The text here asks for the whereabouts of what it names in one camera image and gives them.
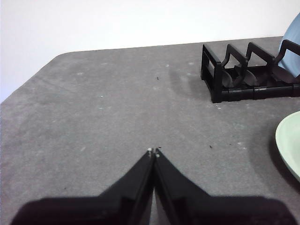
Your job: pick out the blue plate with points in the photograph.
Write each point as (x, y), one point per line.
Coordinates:
(293, 32)

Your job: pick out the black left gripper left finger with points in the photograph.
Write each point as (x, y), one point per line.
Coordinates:
(82, 211)

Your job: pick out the black plate rack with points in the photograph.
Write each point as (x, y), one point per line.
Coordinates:
(216, 82)

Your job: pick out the green plate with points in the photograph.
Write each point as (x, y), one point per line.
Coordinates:
(290, 140)

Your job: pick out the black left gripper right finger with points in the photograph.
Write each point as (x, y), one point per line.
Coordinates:
(222, 211)

